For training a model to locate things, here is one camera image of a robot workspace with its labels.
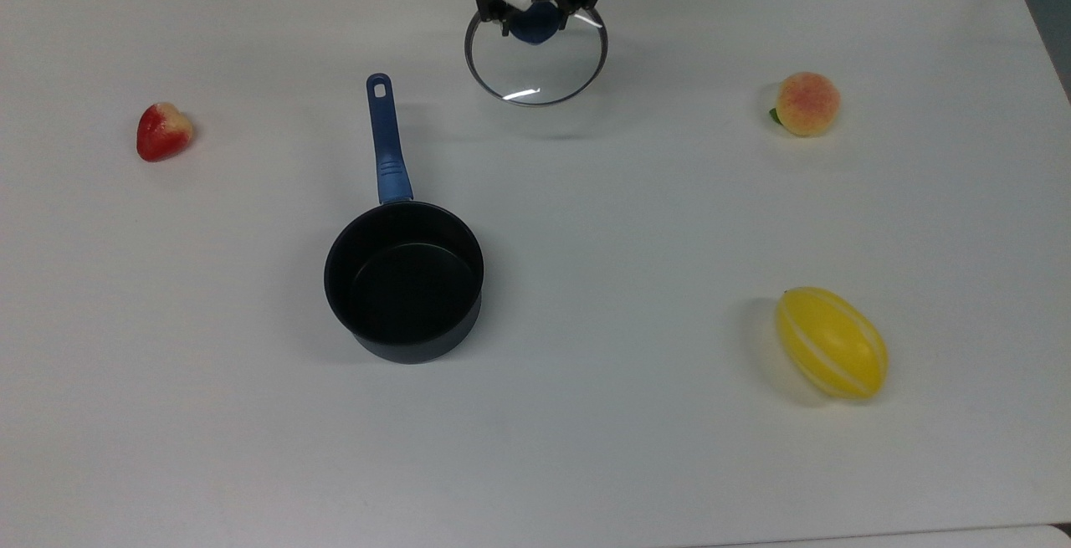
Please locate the glass lid with blue knob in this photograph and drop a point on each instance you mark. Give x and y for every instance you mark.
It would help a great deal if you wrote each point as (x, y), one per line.
(535, 29)

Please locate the toy peach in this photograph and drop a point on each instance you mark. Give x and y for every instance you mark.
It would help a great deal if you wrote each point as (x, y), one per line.
(807, 104)

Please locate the red toy strawberry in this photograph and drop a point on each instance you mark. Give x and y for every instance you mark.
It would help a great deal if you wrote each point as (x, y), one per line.
(161, 134)

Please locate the yellow striped toy melon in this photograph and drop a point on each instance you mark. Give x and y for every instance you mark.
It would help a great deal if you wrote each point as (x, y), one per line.
(832, 343)

